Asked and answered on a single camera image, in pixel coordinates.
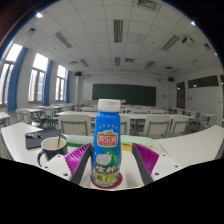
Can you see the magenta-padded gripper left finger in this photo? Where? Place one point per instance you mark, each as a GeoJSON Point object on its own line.
{"type": "Point", "coordinates": [77, 160]}

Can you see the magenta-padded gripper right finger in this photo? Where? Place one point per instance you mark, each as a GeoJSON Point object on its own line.
{"type": "Point", "coordinates": [148, 160]}

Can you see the blue drink bottle white cap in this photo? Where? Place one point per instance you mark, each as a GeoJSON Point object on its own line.
{"type": "Point", "coordinates": [106, 133]}

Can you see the dark blue mug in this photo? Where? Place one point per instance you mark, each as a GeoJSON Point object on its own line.
{"type": "Point", "coordinates": [50, 154]}

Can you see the thin wooden stick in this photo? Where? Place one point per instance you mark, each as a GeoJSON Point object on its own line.
{"type": "Point", "coordinates": [59, 138]}

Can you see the white classroom chairs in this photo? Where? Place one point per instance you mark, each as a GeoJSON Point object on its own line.
{"type": "Point", "coordinates": [156, 125]}

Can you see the black flat pad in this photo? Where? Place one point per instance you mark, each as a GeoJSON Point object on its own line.
{"type": "Point", "coordinates": [33, 142]}

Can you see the green chalkboard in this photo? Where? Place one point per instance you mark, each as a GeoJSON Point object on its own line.
{"type": "Point", "coordinates": [133, 94]}

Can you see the dark door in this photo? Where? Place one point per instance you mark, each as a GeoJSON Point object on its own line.
{"type": "Point", "coordinates": [181, 96]}

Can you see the blue curtain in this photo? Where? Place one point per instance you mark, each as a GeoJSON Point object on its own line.
{"type": "Point", "coordinates": [67, 86]}
{"type": "Point", "coordinates": [16, 83]}
{"type": "Point", "coordinates": [47, 83]}

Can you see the ceiling projector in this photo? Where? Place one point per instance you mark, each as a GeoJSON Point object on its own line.
{"type": "Point", "coordinates": [189, 40]}

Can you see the ceiling lights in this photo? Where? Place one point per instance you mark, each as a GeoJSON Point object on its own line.
{"type": "Point", "coordinates": [118, 30]}

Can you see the black wall speaker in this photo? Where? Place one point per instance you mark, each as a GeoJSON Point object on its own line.
{"type": "Point", "coordinates": [78, 73]}
{"type": "Point", "coordinates": [171, 79]}

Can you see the dark high wall window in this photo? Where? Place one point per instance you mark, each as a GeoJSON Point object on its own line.
{"type": "Point", "coordinates": [203, 81]}

